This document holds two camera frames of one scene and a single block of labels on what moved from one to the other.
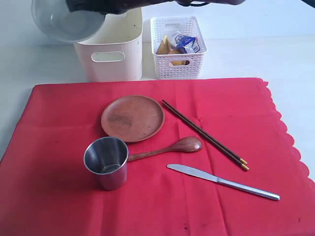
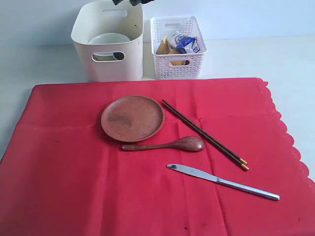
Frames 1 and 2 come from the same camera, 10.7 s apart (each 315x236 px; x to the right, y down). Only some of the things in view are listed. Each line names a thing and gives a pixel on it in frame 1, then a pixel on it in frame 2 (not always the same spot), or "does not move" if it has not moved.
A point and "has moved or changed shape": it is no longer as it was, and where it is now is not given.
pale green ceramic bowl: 55,19 to 107,38
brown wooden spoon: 189,144 has moved or changed shape
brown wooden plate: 132,118 does not move
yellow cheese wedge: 164,47 does not move
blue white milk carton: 189,44 does not move
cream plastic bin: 115,53 does not move
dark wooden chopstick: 196,126 does not move
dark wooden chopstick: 236,162 does not move
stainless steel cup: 107,157 to 118,55
